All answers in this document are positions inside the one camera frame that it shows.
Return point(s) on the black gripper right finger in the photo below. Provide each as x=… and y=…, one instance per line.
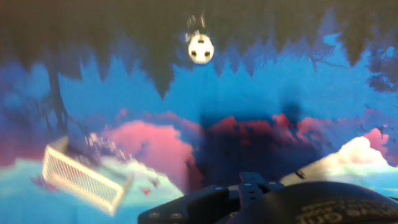
x=259, y=185

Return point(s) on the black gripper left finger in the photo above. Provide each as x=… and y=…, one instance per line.
x=199, y=202

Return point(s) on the small black white soccer ball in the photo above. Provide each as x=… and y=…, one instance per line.
x=201, y=49

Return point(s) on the white mesh toy goal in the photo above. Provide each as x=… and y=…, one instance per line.
x=77, y=180

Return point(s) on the printed forest landscape cloth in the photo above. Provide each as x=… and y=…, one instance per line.
x=248, y=87

